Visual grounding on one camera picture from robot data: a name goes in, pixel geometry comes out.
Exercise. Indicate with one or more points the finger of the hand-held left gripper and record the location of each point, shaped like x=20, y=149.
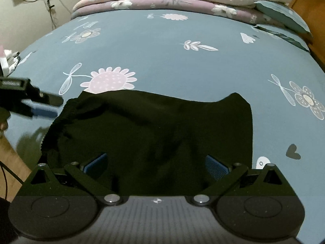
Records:
x=44, y=113
x=48, y=99

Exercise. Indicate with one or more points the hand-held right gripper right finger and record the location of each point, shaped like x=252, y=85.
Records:
x=215, y=166

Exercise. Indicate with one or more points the white crumpled cloth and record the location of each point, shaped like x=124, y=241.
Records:
x=10, y=61

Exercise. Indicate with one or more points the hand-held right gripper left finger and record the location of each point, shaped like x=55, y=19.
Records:
x=95, y=163

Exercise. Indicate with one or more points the wooden headboard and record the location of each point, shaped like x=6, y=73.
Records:
x=312, y=17

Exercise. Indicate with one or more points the blue floral bed sheet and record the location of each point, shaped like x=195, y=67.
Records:
x=165, y=63

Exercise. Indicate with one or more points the person's left hand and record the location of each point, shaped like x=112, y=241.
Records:
x=3, y=126

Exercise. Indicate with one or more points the plump teal pillow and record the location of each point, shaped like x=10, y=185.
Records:
x=284, y=15

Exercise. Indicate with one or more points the purple floral quilt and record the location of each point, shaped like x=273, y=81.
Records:
x=165, y=5

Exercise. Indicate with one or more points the flat teal pillow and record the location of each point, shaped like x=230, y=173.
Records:
x=284, y=36

